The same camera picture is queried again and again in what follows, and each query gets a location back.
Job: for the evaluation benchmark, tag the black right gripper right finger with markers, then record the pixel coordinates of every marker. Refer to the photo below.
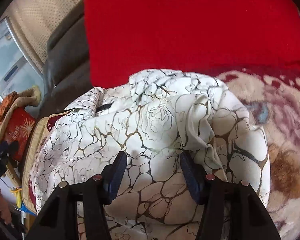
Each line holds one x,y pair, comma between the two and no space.
249,219

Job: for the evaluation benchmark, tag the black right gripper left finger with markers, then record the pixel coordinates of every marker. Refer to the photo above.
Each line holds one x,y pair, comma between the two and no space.
58,217

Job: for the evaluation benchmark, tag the white marble-patterned garment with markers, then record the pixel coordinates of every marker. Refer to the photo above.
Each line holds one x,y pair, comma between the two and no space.
153,118

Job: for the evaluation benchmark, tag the red gift box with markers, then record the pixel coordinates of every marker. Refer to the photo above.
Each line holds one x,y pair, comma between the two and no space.
19,129

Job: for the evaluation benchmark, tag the blue bag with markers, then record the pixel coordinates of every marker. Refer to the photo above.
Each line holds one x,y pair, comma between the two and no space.
19,202

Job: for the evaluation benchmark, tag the orange patterned cloth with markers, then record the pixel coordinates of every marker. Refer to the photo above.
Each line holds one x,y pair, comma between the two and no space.
6,104

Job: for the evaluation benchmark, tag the beige quilted cloth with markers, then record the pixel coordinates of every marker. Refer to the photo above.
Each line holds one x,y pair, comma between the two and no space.
28,97

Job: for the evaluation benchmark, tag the window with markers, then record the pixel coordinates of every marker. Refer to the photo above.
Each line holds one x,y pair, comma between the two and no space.
17,70

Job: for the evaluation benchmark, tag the dark leather headboard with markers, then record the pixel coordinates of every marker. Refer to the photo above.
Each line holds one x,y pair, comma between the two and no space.
66,71

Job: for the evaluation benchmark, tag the floral red beige blanket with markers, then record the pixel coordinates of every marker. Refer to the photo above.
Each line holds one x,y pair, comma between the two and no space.
273,102

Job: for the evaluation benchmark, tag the red pillow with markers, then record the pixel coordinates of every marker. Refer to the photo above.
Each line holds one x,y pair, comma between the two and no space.
127,36

